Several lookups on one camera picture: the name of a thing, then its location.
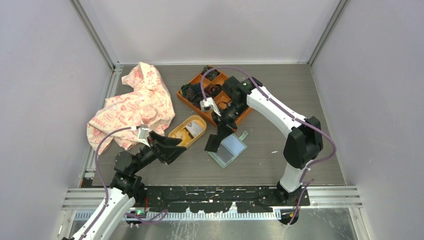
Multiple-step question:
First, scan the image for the white credit card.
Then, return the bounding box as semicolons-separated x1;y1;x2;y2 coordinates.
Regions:
185;120;204;138

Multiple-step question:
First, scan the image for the dark folded fabric item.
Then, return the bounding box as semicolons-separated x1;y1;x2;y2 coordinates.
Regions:
179;83;202;101

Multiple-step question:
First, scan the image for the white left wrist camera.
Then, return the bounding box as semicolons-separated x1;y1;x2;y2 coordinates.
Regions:
130;124;150;147

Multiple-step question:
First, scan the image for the coiled black belt small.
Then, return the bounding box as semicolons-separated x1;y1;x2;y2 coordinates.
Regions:
205;84;223;98

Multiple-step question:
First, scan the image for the aluminium frame rail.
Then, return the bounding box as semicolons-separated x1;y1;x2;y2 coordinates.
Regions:
61;187;364;222

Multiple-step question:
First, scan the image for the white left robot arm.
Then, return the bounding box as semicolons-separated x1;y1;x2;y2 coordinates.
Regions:
71;125;186;240

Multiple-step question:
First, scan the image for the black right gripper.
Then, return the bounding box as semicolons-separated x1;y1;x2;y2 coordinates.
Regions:
211;100;249;142

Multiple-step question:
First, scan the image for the black credit card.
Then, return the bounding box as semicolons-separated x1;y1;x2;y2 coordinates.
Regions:
216;146;233;165
204;134;225;153

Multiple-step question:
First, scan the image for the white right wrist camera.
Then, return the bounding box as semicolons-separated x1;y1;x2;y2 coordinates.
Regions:
199;97;221;116

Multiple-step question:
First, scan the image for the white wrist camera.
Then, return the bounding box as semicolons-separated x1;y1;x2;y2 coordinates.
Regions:
199;97;221;116
130;124;150;147

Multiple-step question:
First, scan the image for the yellow oval dish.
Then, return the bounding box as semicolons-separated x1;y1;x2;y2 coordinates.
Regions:
168;115;207;149

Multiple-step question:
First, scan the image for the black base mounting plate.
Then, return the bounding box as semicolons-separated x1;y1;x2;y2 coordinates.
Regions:
134;186;310;214

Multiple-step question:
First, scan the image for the green card holder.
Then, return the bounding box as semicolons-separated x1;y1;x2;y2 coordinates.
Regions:
208;131;248;169

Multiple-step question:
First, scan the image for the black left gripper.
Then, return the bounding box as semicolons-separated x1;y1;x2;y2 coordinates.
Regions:
131;130;186;174

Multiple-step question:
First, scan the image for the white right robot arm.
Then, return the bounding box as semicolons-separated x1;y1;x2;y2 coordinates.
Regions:
205;76;323;206

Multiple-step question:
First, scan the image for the pink patterned cloth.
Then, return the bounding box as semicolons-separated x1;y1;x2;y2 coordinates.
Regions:
86;62;176;155

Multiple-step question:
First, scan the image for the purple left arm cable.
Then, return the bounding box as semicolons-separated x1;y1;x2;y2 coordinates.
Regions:
77;125;170;240

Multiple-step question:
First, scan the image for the orange compartment tray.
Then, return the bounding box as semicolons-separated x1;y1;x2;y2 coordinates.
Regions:
176;65;253;127

